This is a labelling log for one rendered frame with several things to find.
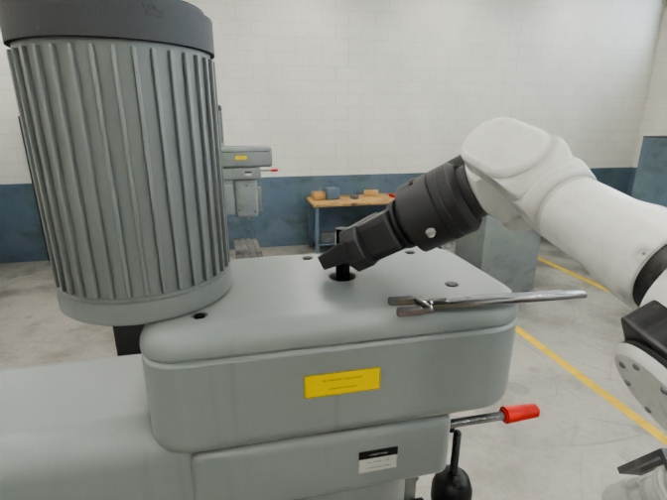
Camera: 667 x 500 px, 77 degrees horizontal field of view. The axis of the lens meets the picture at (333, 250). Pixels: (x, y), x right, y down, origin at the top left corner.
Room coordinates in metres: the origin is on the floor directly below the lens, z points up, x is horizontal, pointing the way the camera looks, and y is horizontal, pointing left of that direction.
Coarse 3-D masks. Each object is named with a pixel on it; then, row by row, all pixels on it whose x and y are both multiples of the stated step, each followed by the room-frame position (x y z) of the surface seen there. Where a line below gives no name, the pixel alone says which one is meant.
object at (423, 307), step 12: (576, 288) 0.49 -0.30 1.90; (396, 300) 0.45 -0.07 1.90; (408, 300) 0.45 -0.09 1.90; (420, 300) 0.45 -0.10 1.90; (432, 300) 0.45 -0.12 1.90; (444, 300) 0.45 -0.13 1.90; (456, 300) 0.45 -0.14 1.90; (468, 300) 0.45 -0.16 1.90; (480, 300) 0.45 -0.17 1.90; (492, 300) 0.45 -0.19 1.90; (504, 300) 0.45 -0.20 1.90; (516, 300) 0.46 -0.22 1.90; (528, 300) 0.46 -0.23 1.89; (540, 300) 0.46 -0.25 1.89; (552, 300) 0.46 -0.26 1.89; (396, 312) 0.43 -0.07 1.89; (408, 312) 0.42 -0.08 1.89; (420, 312) 0.43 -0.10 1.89; (432, 312) 0.43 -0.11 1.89
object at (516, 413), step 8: (504, 408) 0.50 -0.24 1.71; (512, 408) 0.50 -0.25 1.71; (520, 408) 0.50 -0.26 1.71; (528, 408) 0.50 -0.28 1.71; (536, 408) 0.50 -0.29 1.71; (472, 416) 0.49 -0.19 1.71; (480, 416) 0.49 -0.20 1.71; (488, 416) 0.49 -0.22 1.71; (496, 416) 0.49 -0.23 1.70; (504, 416) 0.49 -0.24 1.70; (512, 416) 0.49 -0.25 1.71; (520, 416) 0.49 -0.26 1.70; (528, 416) 0.49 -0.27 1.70; (536, 416) 0.50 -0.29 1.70; (456, 424) 0.48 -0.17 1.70; (464, 424) 0.48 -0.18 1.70; (472, 424) 0.48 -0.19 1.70
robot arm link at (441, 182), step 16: (432, 176) 0.48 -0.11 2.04; (448, 176) 0.47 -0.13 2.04; (464, 176) 0.47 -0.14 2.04; (432, 192) 0.47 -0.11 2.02; (448, 192) 0.46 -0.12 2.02; (464, 192) 0.46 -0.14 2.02; (480, 192) 0.45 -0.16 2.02; (496, 192) 0.44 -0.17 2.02; (448, 208) 0.45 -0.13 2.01; (464, 208) 0.45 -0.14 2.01; (480, 208) 0.46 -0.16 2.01; (496, 208) 0.45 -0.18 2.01; (512, 208) 0.45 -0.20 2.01; (448, 224) 0.46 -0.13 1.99; (464, 224) 0.45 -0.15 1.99; (512, 224) 0.47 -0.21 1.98
